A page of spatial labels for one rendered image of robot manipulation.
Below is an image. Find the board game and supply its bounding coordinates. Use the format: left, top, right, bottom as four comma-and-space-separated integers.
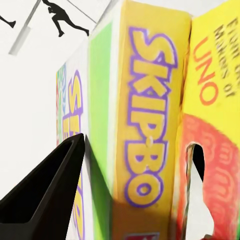
56, 0, 240, 240

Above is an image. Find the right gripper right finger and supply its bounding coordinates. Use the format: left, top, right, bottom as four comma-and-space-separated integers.
192, 144, 205, 181

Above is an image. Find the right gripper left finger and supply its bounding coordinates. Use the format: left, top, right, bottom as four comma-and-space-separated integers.
0, 133, 85, 240

